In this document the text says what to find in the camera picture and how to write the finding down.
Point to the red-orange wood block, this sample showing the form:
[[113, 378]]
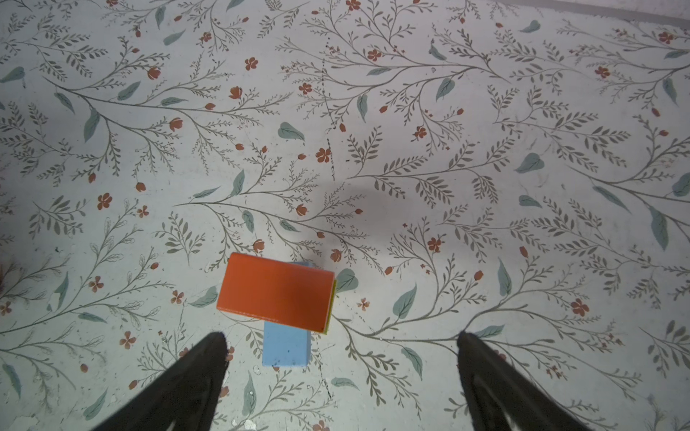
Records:
[[250, 282]]

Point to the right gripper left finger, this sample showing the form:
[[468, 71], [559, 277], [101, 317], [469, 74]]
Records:
[[184, 397]]

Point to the light blue wood block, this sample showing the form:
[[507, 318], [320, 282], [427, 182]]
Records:
[[286, 345]]

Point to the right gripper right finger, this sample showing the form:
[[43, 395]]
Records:
[[496, 393]]

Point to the lime green wood block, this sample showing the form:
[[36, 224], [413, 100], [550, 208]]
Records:
[[330, 307]]

